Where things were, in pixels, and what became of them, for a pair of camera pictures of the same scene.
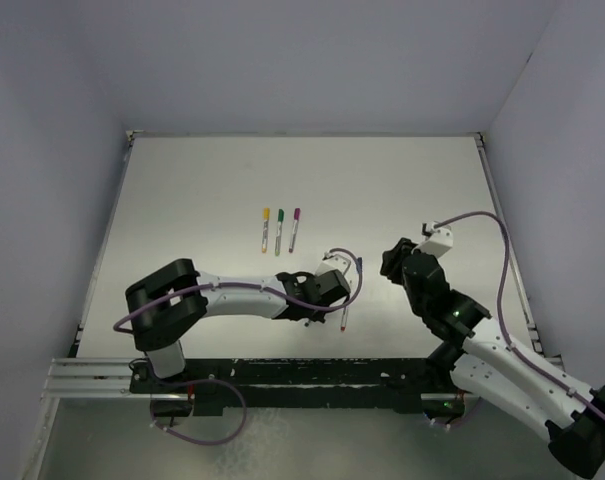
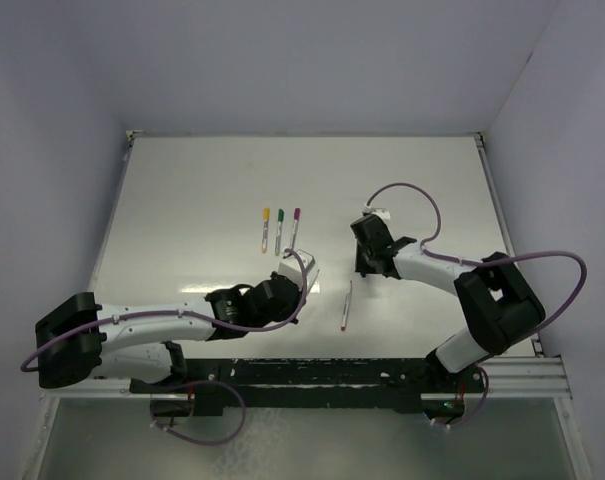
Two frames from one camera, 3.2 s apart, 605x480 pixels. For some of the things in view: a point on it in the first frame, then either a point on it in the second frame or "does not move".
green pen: (281, 213) does not move
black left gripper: (318, 316) to (290, 312)
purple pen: (296, 223) does not move
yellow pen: (267, 212) does not move
